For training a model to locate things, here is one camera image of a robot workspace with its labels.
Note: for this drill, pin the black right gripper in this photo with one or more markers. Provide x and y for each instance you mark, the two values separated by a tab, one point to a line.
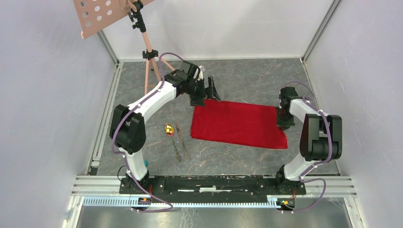
283	125

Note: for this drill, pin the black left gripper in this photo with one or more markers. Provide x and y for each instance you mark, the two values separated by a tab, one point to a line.
198	100

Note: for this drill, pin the red cloth napkin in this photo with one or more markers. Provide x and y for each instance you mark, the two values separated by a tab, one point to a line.
238	123

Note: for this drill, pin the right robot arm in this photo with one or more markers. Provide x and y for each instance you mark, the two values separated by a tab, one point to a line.
320	140

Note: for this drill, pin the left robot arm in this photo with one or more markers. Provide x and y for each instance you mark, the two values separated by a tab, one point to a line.
127	129

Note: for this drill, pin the iridescent spoon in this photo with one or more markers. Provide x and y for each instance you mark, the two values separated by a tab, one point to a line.
169	130

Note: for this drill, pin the pink music stand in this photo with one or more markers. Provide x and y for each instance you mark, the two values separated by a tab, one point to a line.
119	24

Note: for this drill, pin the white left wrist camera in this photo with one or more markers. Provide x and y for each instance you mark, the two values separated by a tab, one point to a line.
199	73

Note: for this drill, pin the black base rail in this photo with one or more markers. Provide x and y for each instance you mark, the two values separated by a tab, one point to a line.
214	189

